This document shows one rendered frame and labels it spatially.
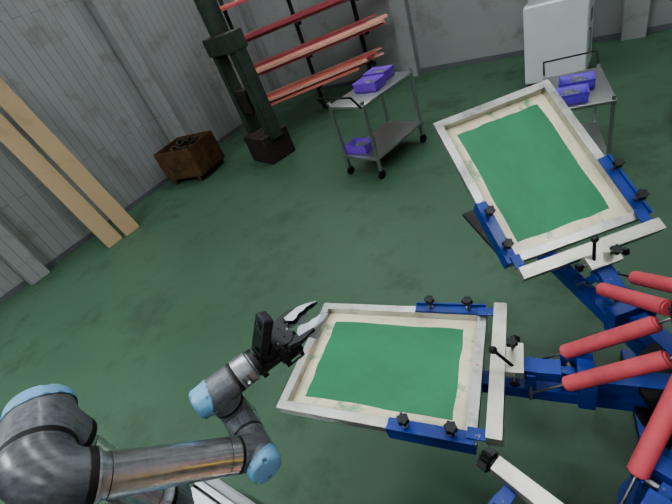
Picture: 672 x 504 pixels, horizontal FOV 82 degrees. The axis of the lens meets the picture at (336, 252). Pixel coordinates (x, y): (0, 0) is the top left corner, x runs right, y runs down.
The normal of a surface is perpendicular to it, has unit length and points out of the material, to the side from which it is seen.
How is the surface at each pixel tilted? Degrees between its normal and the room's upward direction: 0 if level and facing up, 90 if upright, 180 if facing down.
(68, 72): 90
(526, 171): 32
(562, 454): 0
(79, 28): 90
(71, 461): 50
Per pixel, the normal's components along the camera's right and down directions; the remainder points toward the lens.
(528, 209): -0.18, -0.35
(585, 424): -0.31, -0.76
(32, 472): 0.20, -0.48
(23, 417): -0.10, -0.87
